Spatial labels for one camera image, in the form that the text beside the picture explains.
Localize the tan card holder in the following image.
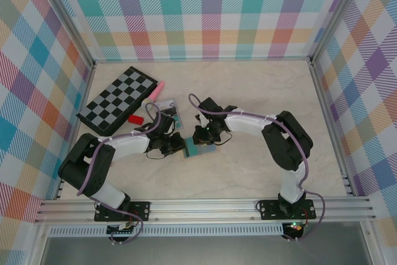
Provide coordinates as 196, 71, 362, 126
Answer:
182, 137, 217, 160

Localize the clear plastic card case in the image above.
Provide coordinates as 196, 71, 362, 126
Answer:
156, 98, 184, 130

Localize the pink toy microphone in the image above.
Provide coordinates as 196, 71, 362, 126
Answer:
141, 81, 166, 111

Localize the black grey chessboard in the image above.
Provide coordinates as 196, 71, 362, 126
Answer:
76, 66, 158, 133

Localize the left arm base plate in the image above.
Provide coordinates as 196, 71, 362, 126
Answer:
94, 201, 152, 223

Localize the aluminium mounting rail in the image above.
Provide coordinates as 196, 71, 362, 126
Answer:
33, 195, 377, 225

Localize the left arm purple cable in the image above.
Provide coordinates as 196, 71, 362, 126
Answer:
76, 103, 162, 246

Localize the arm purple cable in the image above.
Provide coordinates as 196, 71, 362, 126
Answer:
188, 92, 326, 243
76, 103, 162, 246

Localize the white slotted cable duct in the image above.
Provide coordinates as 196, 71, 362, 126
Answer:
48, 226, 285, 238

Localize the aluminium frame bar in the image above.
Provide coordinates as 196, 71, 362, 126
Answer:
310, 62, 356, 197
53, 63, 96, 201

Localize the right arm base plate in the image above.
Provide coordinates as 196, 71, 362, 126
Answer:
258, 199, 317, 221

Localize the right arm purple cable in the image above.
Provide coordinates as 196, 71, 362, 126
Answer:
188, 92, 326, 243

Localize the aluminium frame post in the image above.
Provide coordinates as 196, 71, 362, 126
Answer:
309, 0, 368, 66
30, 0, 96, 69

